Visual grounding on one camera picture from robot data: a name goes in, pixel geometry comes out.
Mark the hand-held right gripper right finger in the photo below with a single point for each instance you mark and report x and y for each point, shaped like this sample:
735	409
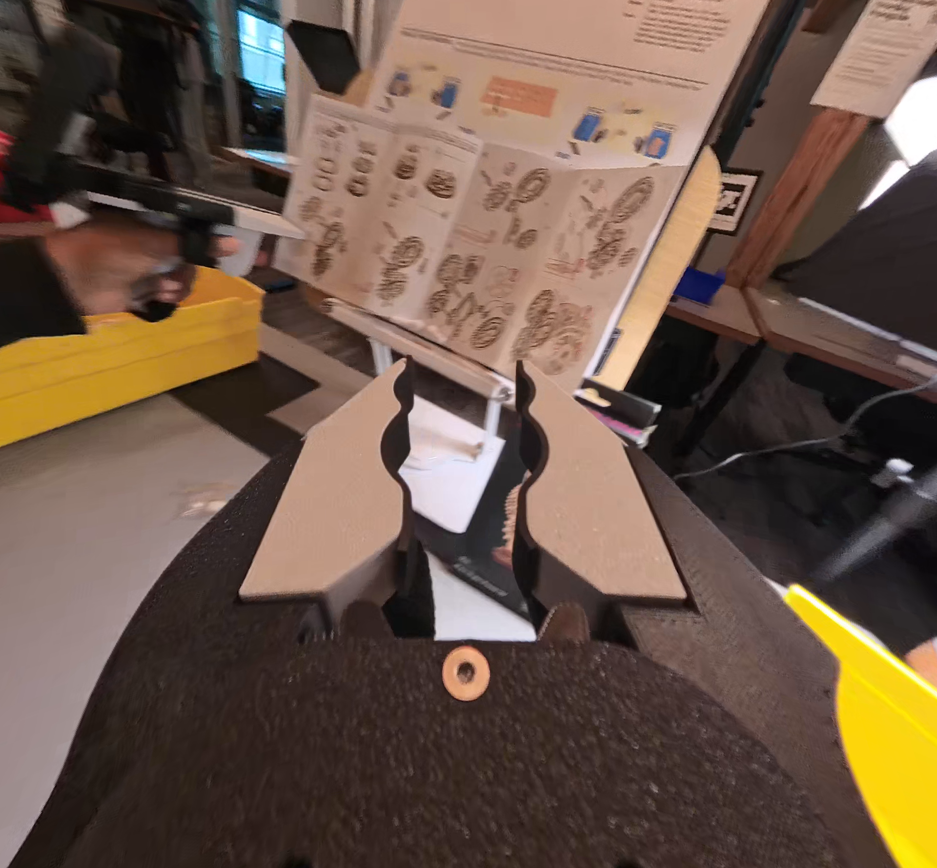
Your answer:
600	517

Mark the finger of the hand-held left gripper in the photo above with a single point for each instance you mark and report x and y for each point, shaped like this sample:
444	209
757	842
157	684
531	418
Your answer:
247	255
263	224

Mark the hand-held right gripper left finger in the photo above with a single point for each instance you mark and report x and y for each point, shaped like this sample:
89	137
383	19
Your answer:
329	509

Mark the person's left forearm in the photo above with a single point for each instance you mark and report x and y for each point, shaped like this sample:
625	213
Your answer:
29	297

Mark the person's left hand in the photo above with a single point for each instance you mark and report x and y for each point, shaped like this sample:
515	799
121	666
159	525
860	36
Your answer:
102	260

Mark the dark flat packets stack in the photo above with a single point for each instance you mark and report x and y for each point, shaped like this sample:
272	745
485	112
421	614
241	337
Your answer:
622	410

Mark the white document stand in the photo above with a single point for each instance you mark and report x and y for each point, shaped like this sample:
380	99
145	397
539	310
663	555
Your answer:
443	487

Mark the black gear model box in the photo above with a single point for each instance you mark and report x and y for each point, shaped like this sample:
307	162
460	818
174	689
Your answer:
483	553

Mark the yellow plastic bin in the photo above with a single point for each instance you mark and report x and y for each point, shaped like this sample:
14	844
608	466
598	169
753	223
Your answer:
132	363
886	736

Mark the studio light panel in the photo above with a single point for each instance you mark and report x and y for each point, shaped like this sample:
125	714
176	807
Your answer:
322	55

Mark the blue box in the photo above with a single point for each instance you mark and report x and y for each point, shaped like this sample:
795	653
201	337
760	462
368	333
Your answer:
699	286

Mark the plywood backing board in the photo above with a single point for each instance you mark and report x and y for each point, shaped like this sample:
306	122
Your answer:
673	275

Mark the wooden side table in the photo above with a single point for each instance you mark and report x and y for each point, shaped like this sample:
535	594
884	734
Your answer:
805	334

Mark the framed black white marker sign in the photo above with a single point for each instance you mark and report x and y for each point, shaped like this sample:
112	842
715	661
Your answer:
734	202

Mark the black monitor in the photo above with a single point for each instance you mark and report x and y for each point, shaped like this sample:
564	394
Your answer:
878	246

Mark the white printed poster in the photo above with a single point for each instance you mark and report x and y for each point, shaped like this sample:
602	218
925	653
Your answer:
600	19

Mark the paper notice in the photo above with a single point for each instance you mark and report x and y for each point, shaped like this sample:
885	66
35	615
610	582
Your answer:
878	41

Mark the wooden post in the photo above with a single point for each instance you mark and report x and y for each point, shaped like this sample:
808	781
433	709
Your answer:
798	202

